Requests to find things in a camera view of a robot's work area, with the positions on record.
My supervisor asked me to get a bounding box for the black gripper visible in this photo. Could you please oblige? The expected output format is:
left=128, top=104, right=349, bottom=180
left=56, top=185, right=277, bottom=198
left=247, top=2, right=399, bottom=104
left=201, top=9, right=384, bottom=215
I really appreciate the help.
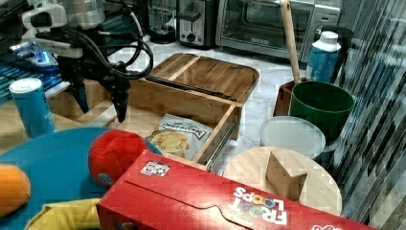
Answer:
left=57, top=56, right=130, bottom=123

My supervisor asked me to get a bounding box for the white butter stick box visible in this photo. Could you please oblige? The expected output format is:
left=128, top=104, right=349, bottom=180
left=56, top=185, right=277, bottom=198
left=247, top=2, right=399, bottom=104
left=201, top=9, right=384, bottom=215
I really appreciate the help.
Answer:
left=88, top=111, right=120, bottom=127

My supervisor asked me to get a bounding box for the wooden drawer box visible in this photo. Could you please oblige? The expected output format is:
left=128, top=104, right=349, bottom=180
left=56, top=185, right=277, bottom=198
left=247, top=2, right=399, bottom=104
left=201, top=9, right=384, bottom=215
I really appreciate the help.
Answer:
left=46, top=79, right=243, bottom=171

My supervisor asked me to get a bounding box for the red plush ball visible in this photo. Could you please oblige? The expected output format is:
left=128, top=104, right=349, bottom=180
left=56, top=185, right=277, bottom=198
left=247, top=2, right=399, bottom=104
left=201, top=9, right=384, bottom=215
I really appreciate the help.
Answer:
left=88, top=129, right=150, bottom=188

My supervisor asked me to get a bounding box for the blue cylindrical can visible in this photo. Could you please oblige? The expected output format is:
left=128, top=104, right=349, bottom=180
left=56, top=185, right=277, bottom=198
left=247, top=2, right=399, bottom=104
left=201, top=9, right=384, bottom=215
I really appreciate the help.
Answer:
left=9, top=78, right=56, bottom=138

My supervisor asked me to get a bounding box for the blue round plate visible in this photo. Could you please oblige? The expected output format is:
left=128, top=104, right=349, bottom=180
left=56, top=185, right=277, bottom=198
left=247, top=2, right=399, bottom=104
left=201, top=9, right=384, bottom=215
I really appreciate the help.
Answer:
left=0, top=126, right=163, bottom=230

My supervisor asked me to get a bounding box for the chips bag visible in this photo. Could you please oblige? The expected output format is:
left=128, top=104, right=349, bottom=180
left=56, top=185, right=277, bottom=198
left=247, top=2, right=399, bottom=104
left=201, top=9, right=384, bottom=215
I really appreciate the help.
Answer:
left=147, top=114, right=213, bottom=160

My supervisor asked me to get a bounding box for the black blender base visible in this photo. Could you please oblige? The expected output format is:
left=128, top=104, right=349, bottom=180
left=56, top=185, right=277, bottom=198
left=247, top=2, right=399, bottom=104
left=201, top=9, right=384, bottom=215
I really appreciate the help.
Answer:
left=147, top=0, right=176, bottom=44

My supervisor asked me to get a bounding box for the wooden tray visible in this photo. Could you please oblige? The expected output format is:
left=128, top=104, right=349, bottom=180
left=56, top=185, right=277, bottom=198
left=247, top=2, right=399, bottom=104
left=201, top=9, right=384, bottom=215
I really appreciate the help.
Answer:
left=150, top=53, right=259, bottom=104

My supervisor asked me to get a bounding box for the red Froot Loops box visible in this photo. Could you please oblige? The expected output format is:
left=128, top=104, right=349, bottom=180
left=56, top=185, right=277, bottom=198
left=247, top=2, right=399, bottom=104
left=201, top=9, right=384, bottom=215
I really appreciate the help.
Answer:
left=98, top=151, right=376, bottom=230

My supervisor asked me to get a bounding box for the silver black toaster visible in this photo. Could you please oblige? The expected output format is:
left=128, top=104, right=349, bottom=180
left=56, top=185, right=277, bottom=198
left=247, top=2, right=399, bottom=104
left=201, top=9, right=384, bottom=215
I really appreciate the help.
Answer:
left=176, top=0, right=219, bottom=49

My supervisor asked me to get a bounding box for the yellow plush toy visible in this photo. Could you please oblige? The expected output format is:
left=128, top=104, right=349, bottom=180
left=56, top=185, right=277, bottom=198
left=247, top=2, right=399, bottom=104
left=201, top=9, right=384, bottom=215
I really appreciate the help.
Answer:
left=24, top=198, right=101, bottom=230

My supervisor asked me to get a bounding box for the orange plush toy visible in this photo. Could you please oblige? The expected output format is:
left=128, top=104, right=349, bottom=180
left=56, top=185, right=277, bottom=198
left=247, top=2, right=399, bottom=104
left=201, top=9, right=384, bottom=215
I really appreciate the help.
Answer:
left=0, top=164, right=32, bottom=217

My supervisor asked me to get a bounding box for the round wooden lid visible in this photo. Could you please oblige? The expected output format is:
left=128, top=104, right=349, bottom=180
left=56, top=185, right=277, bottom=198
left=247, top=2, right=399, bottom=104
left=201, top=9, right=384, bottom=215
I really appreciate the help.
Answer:
left=223, top=147, right=342, bottom=216

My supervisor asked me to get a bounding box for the silver toaster oven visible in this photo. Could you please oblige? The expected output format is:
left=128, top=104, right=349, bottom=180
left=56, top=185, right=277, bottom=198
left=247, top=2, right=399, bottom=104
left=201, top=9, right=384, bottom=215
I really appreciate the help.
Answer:
left=215, top=0, right=343, bottom=62

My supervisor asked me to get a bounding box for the brown wooden holder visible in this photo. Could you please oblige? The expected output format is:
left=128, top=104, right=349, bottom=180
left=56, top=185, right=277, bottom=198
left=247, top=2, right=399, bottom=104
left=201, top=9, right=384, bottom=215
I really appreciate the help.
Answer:
left=273, top=80, right=296, bottom=116

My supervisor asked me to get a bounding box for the blue white bottle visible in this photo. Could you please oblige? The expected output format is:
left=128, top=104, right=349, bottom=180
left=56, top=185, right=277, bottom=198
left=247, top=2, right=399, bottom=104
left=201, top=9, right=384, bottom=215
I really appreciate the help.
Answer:
left=305, top=31, right=341, bottom=82

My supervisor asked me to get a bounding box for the green bucket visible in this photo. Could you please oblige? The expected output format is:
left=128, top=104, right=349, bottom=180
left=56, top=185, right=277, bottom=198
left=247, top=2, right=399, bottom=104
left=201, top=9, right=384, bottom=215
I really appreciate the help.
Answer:
left=289, top=81, right=354, bottom=143

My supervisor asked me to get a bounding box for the black cable bundle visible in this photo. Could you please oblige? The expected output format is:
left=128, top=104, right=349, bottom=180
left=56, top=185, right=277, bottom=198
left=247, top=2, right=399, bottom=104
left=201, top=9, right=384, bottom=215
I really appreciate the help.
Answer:
left=60, top=0, right=155, bottom=81

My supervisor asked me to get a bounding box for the wooden handle utensil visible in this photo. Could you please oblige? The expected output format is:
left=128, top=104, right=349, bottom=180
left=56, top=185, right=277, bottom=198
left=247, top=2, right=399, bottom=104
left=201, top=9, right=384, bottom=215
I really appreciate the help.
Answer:
left=280, top=0, right=302, bottom=83

